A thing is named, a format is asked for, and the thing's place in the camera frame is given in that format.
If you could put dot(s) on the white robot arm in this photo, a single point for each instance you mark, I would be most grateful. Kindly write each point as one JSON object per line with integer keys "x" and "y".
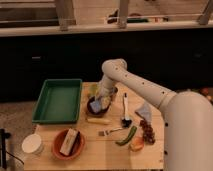
{"x": 188, "y": 118}

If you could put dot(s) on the black and white spoon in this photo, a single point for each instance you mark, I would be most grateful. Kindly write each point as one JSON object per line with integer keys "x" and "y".
{"x": 126, "y": 121}

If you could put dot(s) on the dark purple bowl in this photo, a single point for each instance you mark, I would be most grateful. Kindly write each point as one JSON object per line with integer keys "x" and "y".
{"x": 99, "y": 114}

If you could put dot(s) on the orange bowl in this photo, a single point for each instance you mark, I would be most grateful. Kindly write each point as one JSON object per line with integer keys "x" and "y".
{"x": 76, "y": 149}

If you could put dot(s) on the green chili pepper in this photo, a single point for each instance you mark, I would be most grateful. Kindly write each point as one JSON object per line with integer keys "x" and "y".
{"x": 128, "y": 137}

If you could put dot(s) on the silver fork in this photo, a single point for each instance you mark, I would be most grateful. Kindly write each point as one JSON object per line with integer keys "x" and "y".
{"x": 107, "y": 132}

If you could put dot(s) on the green plastic tray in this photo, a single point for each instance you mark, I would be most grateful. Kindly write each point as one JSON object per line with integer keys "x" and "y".
{"x": 58, "y": 102}

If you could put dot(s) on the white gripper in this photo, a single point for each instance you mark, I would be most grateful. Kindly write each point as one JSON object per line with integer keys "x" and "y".
{"x": 104, "y": 96}

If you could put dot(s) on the white round container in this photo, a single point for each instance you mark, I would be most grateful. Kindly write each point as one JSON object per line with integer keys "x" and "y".
{"x": 32, "y": 144}

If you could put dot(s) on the blue sponge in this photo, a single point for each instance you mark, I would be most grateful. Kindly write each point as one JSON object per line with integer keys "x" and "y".
{"x": 95, "y": 106}

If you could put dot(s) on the grey folded cloth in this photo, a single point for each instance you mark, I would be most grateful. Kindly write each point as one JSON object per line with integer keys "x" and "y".
{"x": 145, "y": 111}

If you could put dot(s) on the dark grape bunch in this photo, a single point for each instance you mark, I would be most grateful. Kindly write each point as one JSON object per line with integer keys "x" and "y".
{"x": 148, "y": 133}

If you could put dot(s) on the white block in bowl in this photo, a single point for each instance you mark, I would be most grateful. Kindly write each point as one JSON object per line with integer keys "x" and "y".
{"x": 68, "y": 142}

